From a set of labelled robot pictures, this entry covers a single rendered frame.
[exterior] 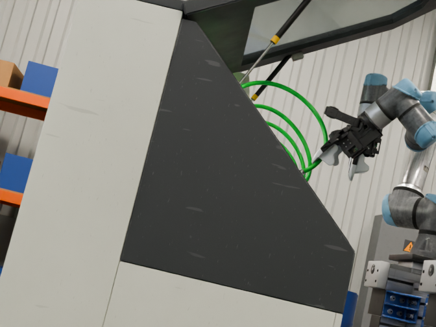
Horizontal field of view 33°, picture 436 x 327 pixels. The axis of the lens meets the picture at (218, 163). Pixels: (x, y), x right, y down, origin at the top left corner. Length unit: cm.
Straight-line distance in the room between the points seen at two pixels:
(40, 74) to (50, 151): 586
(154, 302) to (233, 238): 26
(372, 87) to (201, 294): 97
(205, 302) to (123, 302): 20
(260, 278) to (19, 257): 61
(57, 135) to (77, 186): 14
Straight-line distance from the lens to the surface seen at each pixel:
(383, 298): 255
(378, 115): 212
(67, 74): 197
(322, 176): 903
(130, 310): 187
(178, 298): 187
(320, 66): 933
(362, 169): 241
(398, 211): 269
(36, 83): 776
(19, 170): 769
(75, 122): 193
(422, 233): 264
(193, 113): 192
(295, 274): 189
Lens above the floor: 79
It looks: 9 degrees up
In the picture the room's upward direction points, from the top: 13 degrees clockwise
